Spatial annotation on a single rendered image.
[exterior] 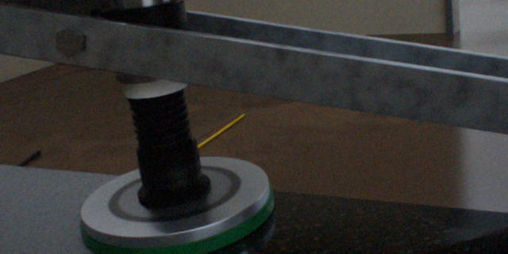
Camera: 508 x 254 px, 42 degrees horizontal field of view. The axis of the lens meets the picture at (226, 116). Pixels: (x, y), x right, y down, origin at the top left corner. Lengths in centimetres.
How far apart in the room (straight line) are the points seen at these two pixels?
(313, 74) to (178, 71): 13
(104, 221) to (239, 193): 15
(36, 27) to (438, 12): 501
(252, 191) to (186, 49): 18
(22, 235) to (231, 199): 25
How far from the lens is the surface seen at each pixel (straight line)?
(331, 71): 61
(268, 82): 62
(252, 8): 629
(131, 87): 68
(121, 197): 76
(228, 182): 74
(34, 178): 98
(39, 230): 80
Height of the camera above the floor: 111
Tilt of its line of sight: 16 degrees down
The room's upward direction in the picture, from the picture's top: 9 degrees counter-clockwise
